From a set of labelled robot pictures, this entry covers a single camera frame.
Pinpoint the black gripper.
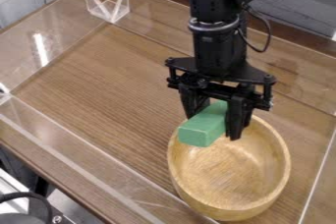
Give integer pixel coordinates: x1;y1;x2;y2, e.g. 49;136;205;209
166;25;277;140

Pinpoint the green block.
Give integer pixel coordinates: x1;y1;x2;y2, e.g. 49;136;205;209
178;101;227;147

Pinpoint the brown wooden bowl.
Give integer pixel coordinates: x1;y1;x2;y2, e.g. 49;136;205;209
167;116;293;221

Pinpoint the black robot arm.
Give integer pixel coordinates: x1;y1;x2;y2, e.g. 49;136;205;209
166;0;277;140

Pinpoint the clear acrylic corner bracket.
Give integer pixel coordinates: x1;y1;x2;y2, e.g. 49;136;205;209
86;0;130;24

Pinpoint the clear acrylic tray wall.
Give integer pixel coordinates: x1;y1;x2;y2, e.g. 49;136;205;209
0;94;179;224

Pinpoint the black cable lower left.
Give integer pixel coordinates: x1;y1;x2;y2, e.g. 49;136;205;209
0;192;55;224

